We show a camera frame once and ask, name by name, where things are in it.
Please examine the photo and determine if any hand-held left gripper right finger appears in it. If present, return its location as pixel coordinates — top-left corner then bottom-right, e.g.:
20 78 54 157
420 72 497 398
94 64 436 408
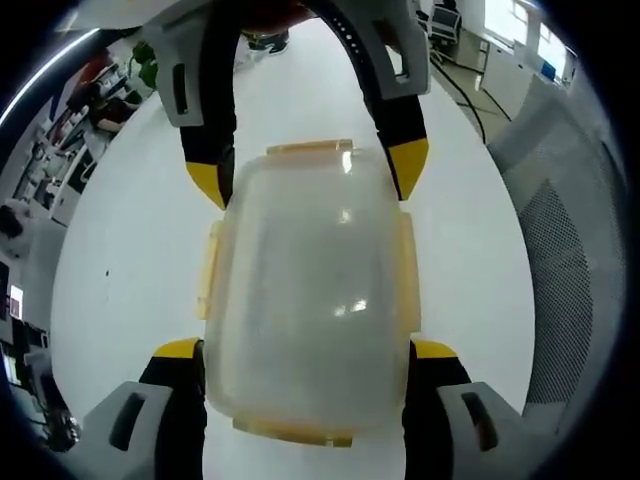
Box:
402 338 535 480

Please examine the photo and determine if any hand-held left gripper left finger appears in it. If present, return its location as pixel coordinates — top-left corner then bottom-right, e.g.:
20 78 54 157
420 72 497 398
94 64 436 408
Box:
81 337 209 480

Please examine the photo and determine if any clear container with plastic buckles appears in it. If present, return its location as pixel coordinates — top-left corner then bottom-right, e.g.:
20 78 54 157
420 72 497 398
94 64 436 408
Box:
196 135 424 450

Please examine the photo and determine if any green potted plant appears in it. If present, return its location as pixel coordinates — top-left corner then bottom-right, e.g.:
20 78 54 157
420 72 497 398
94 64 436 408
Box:
129 40 160 92

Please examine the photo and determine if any black phone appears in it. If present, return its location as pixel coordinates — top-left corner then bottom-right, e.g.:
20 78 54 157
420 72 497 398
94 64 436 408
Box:
234 29 292 69

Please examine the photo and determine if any white framed device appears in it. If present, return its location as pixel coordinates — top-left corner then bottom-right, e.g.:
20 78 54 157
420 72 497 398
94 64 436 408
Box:
430 3 463 48

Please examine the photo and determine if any white cabinet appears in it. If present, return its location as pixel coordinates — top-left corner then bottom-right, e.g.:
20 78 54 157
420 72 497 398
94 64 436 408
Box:
481 34 542 122

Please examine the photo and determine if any long ceiling light strip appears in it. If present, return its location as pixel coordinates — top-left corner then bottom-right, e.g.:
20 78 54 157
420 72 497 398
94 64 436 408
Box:
0 27 102 127

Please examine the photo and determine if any grey mesh office chair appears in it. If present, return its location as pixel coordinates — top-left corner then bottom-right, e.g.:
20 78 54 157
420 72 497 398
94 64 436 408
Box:
487 97 632 419

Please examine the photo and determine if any black cable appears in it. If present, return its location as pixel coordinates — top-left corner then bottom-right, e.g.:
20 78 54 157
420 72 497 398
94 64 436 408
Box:
428 52 514 144

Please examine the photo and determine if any white wall shelving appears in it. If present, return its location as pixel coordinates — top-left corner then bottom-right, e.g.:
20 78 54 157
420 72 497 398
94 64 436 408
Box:
14 113 102 222

